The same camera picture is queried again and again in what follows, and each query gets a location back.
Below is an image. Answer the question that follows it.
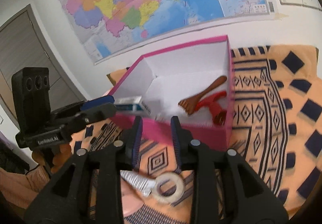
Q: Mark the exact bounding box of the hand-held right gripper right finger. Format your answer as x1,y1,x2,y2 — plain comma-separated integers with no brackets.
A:
170,116,288,224

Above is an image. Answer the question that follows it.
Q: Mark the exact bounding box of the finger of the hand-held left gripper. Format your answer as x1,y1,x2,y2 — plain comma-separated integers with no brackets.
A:
52,95,115,120
65,103,118,136

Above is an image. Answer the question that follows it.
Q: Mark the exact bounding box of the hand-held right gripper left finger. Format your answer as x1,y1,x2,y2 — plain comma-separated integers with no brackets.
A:
25,116,143,224

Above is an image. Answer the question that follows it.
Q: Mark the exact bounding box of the blue and white carton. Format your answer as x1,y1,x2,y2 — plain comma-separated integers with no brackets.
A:
114,95,153,117

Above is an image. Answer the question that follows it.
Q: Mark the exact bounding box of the pink cardboard box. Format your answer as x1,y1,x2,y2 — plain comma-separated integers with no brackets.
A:
108,35,235,151

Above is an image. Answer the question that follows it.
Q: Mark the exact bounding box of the wooden back scratcher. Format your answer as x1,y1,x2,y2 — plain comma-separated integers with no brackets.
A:
178,76,227,116

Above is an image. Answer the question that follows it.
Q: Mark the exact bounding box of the red tape dispenser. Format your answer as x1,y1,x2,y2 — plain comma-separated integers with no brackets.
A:
195,91,228,127

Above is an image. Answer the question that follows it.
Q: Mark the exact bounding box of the clear tape roll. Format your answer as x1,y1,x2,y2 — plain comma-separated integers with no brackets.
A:
151,173,185,205

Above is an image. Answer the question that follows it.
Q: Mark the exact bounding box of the large pink tube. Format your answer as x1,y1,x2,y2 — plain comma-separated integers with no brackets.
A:
121,184,148,217

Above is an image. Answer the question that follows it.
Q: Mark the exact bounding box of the person's left forearm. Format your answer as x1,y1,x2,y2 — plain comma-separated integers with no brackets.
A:
0,166,49,211

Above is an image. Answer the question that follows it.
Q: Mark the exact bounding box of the person's left hand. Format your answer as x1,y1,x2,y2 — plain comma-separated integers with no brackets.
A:
31,143,74,174

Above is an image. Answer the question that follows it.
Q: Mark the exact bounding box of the grey door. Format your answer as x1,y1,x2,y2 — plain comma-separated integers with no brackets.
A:
0,4,88,139

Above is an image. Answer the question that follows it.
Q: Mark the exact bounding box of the orange patterned cloth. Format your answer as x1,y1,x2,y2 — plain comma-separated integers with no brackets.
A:
70,44,322,224

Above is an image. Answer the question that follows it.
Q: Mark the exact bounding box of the colourful wall map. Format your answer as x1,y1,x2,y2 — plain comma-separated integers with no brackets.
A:
57,0,290,66

